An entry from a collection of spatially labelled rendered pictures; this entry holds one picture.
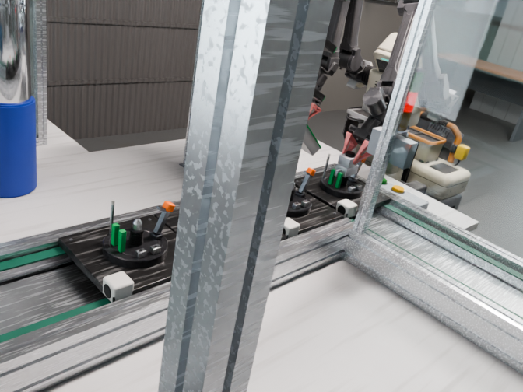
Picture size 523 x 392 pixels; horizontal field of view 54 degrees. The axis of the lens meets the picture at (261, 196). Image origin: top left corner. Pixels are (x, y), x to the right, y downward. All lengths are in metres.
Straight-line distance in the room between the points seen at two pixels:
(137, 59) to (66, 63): 0.58
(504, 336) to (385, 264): 0.33
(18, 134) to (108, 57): 2.76
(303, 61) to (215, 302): 0.14
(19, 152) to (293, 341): 0.90
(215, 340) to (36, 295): 0.83
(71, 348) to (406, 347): 0.72
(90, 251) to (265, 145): 0.92
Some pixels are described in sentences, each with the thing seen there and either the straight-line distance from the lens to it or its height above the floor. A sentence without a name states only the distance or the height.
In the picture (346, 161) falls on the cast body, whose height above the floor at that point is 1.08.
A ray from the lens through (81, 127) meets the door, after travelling 4.30.
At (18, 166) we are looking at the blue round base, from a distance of 1.56.
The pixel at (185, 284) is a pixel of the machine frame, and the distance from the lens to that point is 0.32.
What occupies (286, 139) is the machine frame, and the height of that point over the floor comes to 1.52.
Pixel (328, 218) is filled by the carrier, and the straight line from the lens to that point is 1.44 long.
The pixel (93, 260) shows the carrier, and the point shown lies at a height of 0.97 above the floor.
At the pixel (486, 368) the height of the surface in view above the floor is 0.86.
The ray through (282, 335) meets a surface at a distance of 1.16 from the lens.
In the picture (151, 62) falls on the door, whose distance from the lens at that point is 4.42.
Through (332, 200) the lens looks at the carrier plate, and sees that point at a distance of 1.55.
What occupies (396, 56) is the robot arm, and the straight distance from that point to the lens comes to 1.74.
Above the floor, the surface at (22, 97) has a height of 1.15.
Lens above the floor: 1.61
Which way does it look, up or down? 26 degrees down
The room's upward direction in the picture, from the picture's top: 11 degrees clockwise
